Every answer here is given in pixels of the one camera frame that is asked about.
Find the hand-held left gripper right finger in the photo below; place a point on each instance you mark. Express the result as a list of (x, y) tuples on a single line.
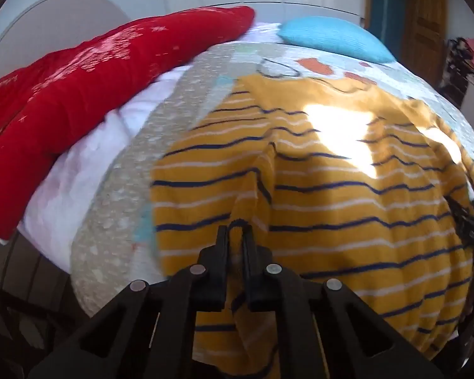
[(250, 253)]

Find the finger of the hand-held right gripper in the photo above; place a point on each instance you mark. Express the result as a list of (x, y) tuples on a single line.
[(460, 211)]

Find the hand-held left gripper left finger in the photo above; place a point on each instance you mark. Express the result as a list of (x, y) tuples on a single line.
[(221, 253)]

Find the yellow striped knit sweater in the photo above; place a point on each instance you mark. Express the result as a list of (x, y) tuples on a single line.
[(331, 213)]

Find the cluttered clothes rack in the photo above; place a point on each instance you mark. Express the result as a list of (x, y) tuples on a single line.
[(460, 71)]

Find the quilted patchwork bedspread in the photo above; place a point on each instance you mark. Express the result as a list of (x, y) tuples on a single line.
[(114, 205)]

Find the wooden door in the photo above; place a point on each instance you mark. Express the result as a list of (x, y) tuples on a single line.
[(424, 19)]

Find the red floral pillow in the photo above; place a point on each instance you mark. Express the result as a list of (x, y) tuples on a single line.
[(71, 98)]

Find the blue ribbed pillow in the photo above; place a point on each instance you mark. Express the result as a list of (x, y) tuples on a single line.
[(331, 35)]

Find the teal door curtain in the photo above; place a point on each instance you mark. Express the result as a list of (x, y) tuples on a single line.
[(387, 4)]

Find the white headboard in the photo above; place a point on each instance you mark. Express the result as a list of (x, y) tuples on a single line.
[(39, 19)]

